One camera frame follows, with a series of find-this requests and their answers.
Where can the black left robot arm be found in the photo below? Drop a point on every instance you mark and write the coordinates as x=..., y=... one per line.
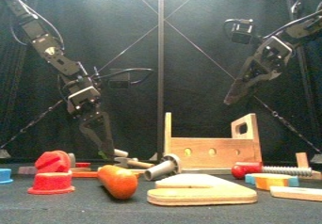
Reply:
x=46, y=47

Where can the plain wooden bar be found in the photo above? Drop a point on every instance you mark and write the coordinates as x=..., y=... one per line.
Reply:
x=295, y=193

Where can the beige wooden peg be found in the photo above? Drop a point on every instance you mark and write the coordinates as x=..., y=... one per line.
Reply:
x=120, y=153

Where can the grey frame foot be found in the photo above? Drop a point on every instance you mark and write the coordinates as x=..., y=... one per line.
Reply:
x=316, y=158
x=4, y=154

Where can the small red toy block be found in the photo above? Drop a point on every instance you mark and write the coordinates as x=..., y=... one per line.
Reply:
x=81, y=164

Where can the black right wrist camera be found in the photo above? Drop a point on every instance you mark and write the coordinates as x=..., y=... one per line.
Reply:
x=241, y=30

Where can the wooden toy toolbox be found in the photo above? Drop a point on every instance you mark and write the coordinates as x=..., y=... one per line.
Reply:
x=211, y=151

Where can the blue toy piece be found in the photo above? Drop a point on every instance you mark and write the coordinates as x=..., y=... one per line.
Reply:
x=4, y=175

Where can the grey toy bolt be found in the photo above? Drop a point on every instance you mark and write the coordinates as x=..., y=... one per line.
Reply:
x=160, y=170

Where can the green toy screw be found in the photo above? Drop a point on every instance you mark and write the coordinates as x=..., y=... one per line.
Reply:
x=101, y=155

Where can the red toy vise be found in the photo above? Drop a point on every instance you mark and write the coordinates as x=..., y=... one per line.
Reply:
x=50, y=175

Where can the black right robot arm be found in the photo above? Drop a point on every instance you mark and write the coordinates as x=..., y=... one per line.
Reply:
x=307, y=24

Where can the yellow and blue toy block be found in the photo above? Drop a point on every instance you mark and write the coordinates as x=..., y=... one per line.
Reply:
x=271, y=180

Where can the red screw with grey thread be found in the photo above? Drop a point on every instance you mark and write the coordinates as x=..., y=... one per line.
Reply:
x=267, y=170

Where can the grey toy disc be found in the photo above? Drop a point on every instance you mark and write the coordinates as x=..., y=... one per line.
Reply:
x=72, y=159

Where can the wooden toy hammer piece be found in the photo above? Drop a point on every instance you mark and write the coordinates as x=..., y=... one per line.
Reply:
x=301, y=161

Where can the beige wooden toy bolt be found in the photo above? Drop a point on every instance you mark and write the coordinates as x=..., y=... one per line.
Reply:
x=132, y=163

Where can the vertical metal frame pole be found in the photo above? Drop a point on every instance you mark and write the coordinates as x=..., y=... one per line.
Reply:
x=160, y=67

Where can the orange flat toy bar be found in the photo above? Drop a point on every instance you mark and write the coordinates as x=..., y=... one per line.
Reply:
x=84, y=174

